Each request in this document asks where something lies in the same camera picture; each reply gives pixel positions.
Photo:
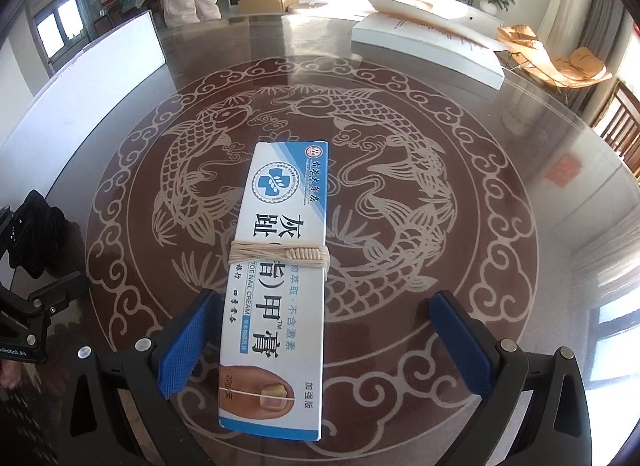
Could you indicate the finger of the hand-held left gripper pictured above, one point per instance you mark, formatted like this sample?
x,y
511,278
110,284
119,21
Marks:
x,y
45,296

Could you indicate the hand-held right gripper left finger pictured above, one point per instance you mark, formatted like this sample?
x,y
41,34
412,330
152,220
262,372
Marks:
x,y
187,346

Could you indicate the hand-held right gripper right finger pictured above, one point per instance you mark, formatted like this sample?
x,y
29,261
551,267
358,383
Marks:
x,y
462,341

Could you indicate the black velvet scrunchie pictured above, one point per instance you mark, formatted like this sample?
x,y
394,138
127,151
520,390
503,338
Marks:
x,y
40,226

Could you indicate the blue white cream box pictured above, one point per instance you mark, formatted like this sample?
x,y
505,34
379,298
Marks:
x,y
280,221

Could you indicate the person's left hand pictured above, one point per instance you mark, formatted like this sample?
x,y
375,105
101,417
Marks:
x,y
7,375

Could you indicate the white foam board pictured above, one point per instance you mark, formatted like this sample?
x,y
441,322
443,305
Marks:
x,y
100,75

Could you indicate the wooden chair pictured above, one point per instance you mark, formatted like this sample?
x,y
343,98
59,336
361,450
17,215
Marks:
x,y
620,125

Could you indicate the window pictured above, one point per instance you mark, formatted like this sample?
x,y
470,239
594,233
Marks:
x,y
57,25

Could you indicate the white flat box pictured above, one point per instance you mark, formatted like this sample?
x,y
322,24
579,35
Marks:
x,y
425,50

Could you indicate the orange lounge chair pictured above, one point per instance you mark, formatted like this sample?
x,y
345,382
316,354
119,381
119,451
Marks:
x,y
555,60

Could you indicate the grey curtain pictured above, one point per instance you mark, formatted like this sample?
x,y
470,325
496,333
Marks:
x,y
602,40

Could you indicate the cardboard box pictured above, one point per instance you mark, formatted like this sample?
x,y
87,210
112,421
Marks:
x,y
267,3

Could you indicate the beige curtain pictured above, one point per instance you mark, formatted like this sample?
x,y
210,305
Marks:
x,y
565,0

